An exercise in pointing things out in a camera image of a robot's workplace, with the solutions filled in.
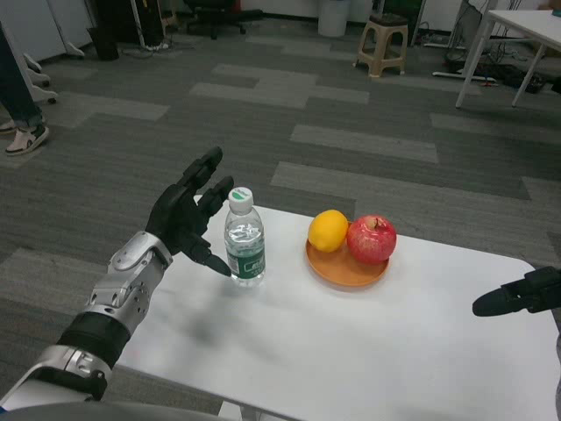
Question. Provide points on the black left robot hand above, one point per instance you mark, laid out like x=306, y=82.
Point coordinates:
x=179, y=215

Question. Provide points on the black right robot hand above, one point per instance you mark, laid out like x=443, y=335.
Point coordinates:
x=526, y=294

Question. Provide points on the clear water bottle green label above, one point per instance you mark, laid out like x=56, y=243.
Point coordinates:
x=245, y=245

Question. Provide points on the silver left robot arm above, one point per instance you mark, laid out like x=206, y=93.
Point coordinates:
x=127, y=272

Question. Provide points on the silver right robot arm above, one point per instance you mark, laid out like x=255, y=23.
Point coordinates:
x=559, y=386

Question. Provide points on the yellow orange fruit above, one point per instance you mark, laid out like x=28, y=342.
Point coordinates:
x=328, y=231

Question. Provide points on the red apple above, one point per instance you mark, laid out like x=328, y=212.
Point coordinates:
x=371, y=240

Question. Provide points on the white power strip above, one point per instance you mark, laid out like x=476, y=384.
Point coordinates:
x=158, y=45

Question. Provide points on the round wooden plate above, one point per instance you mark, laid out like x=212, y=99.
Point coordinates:
x=342, y=274

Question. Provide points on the black trash bin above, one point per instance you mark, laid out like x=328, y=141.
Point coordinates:
x=105, y=44

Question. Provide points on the white stand pole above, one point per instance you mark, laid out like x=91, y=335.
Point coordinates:
x=139, y=22

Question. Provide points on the tan wooden stool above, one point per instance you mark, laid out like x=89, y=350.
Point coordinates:
x=171, y=15

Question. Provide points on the black office chair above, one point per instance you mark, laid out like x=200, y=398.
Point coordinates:
x=215, y=17

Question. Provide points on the black equipment cabinet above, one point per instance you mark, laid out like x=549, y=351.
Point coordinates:
x=122, y=17

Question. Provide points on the person in blue jeans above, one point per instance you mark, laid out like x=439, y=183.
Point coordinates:
x=13, y=87

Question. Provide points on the silver robot chest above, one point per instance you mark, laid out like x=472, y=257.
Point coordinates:
x=109, y=414

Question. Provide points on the white standing desk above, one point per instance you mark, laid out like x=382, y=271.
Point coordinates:
x=447, y=73

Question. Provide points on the white rolling partition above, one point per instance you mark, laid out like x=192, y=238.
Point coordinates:
x=35, y=26

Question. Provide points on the green plant in white pot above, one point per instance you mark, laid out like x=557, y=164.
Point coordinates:
x=333, y=19

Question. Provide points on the long white table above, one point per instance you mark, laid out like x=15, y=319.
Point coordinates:
x=526, y=26

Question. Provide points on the beige plastic stool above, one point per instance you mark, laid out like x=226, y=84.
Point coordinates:
x=385, y=28

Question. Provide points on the green black equipment rack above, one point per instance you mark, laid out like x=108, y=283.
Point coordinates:
x=396, y=5

